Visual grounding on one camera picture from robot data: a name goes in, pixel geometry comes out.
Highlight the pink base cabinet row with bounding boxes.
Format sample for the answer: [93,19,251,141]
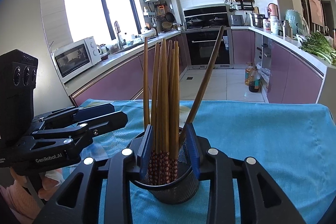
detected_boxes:
[70,34,188,106]
[231,29,324,104]

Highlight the black lidded pot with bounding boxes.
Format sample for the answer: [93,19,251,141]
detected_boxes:
[186,17,203,28]
[209,17,226,26]

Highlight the person's left forearm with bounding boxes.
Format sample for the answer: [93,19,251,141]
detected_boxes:
[0,169,40,219]

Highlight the pink kettle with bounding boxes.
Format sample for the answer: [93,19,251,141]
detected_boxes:
[267,3,279,17]

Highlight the grey refrigerator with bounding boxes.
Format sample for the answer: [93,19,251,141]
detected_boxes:
[0,0,74,119]

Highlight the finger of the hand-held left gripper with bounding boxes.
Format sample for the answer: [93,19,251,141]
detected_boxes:
[33,103,115,127]
[31,111,129,155]

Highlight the steel faucet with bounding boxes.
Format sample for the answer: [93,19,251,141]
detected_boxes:
[114,21,125,50]

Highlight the kitchen window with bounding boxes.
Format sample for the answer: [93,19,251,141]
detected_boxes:
[62,0,139,43]

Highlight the white microwave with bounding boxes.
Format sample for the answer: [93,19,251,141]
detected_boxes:
[53,36,102,79]

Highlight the pink wall picture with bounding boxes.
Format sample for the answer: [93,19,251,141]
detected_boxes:
[308,0,324,26]

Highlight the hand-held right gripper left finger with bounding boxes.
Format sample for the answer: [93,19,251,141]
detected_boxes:
[33,124,154,224]

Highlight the black built-in oven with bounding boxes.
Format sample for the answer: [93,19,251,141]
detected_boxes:
[185,30,231,67]

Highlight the green leafy vegetables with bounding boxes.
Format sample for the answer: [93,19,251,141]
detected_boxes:
[299,32,336,64]

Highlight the blue floral tablecloth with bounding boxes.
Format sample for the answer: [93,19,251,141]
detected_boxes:
[73,98,335,224]

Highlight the mint green appliance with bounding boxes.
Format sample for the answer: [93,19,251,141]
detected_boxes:
[285,9,309,35]

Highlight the plain dark brown chopstick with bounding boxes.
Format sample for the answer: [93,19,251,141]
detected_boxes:
[178,25,225,146]

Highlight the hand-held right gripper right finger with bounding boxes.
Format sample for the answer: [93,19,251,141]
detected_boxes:
[185,123,306,224]

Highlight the steel stock pot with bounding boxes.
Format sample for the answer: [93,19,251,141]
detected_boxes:
[251,13,265,28]

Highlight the person's left hand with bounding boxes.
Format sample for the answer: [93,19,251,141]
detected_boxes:
[38,169,65,199]

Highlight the black mesh holder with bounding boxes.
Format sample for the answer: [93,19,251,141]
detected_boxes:
[126,127,201,205]

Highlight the grey toaster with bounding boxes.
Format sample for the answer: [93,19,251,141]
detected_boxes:
[229,14,243,27]

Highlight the black range hood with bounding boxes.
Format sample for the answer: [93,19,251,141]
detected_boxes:
[183,6,228,29]

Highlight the steel thermos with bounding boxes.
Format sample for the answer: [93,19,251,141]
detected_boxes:
[282,20,293,38]

